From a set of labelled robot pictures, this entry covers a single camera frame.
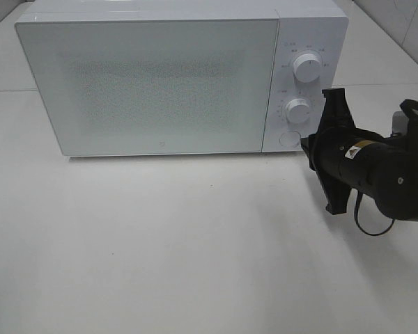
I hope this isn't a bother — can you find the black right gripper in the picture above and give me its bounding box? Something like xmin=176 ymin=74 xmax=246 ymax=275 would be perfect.
xmin=300 ymin=88 xmax=369 ymax=215

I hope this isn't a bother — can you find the round white door button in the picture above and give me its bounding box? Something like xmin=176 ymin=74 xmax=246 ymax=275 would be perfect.
xmin=279 ymin=131 xmax=301 ymax=151

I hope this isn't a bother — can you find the white timer knob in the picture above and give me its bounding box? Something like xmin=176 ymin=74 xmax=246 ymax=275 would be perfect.
xmin=284 ymin=98 xmax=311 ymax=124

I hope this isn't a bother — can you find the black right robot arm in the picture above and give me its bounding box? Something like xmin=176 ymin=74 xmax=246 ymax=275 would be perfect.
xmin=301 ymin=127 xmax=418 ymax=221

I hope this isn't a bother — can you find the upper white power knob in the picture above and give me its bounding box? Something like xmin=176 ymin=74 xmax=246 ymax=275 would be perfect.
xmin=292 ymin=50 xmax=323 ymax=84

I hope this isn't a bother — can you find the white microwave oven body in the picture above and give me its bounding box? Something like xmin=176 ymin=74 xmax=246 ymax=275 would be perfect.
xmin=15 ymin=1 xmax=349 ymax=154

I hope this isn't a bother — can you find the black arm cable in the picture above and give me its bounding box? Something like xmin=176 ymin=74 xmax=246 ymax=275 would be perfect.
xmin=353 ymin=99 xmax=418 ymax=237

